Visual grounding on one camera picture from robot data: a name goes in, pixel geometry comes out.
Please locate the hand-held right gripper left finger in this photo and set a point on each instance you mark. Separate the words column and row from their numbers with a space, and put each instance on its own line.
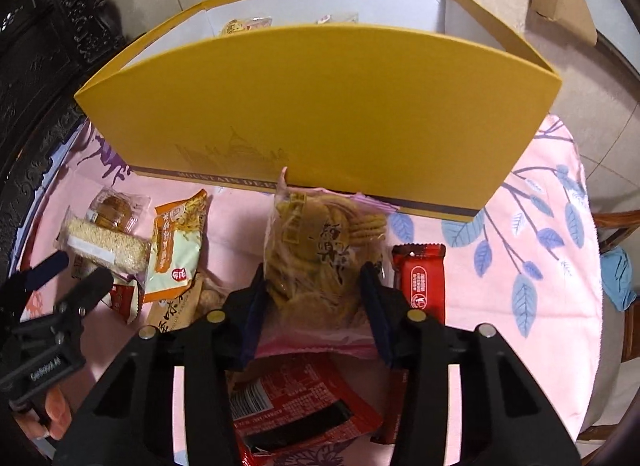
column 254, row 318

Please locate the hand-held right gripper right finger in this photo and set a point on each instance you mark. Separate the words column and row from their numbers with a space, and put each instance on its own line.
column 376, row 308

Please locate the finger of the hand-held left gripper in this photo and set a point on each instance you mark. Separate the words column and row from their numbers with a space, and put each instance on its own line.
column 50, row 265
column 92, row 287

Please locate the clear bag of round biscuits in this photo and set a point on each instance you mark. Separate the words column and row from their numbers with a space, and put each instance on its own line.
column 320, row 266

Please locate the yellow cardboard box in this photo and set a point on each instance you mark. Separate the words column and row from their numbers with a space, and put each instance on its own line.
column 320, row 110

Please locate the person's left hand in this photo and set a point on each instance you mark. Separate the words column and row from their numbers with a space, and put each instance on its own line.
column 55, row 408

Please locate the small red and white packet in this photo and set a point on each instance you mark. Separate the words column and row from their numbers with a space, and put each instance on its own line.
column 122, row 302

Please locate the clear sesame bar packet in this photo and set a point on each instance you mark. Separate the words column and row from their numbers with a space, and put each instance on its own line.
column 107, row 246

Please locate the red wafer packet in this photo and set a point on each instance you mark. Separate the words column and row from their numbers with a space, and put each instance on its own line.
column 419, row 278

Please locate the clear round cake packet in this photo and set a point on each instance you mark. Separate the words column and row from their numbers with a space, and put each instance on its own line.
column 119, row 211

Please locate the beige biscuit packet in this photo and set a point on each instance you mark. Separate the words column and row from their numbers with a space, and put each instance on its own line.
column 172, row 318

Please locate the large dark red snack packet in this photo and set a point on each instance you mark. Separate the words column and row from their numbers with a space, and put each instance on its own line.
column 295, row 391

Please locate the orange and white snack packet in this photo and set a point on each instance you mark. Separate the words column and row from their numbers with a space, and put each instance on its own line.
column 177, row 246

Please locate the pink printed tablecloth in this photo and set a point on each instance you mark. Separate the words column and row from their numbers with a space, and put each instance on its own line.
column 500, row 296

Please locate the dark carved wooden furniture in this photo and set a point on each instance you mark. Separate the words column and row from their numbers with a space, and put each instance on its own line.
column 45, row 45

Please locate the blue cloth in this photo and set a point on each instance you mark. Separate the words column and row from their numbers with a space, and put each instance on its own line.
column 619, row 276

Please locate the wooden chair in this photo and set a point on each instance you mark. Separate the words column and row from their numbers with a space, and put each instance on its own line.
column 631, row 341

